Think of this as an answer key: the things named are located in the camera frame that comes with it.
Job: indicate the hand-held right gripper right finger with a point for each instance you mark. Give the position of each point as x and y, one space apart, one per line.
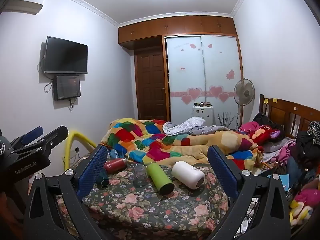
223 172

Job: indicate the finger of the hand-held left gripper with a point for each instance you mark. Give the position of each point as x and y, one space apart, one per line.
53 137
32 133

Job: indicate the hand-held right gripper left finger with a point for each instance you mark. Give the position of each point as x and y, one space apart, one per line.
92 171

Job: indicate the clear glass cup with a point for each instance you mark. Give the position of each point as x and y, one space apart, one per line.
140 176

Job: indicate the dark teal bottle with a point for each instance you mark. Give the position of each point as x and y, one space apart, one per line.
103 180

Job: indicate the red bottle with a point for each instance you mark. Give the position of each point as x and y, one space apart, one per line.
115 165

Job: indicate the white cylindrical bottle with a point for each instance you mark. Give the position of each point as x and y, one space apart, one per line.
187 174

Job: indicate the dried plant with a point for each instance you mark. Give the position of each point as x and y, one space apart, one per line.
226 121

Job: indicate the pink cloth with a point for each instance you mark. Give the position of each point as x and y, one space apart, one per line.
248 127

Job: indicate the grey crumpled cloth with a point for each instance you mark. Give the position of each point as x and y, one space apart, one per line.
190 126

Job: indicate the red plush toy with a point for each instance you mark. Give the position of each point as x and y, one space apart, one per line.
266 133

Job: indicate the white appliance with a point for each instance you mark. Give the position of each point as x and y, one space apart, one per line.
203 115

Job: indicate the blue book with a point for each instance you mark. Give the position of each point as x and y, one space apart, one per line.
284 181

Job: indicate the green bottle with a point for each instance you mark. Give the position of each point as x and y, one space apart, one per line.
160 177

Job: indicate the magenta clothing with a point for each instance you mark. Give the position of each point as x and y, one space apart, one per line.
285 153

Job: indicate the black bag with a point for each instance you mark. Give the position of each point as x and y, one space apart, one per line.
262 119

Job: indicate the colourful patchwork blanket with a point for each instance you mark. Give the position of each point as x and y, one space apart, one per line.
150 140

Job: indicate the floral bed sheet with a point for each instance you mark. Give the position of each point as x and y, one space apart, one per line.
150 210

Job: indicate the standing fan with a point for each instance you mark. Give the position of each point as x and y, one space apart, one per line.
244 90

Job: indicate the yellow plush toy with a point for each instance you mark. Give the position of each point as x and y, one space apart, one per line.
300 211

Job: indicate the pink plush toy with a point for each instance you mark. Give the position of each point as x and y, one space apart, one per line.
309 196

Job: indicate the wooden headboard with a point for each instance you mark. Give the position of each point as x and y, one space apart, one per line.
292 115

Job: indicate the black clothing pile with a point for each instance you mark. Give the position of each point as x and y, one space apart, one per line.
308 140

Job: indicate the brown wooden door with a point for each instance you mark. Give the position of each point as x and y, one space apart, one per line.
151 85

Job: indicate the wooden wardrobe with heart stickers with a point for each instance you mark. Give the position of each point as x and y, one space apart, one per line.
205 67

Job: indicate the yellow padded bed rail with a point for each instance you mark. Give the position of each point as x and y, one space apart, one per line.
68 145

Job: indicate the small black wall monitor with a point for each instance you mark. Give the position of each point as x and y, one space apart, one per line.
67 87

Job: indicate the black wall television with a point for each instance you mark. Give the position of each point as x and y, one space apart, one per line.
65 55

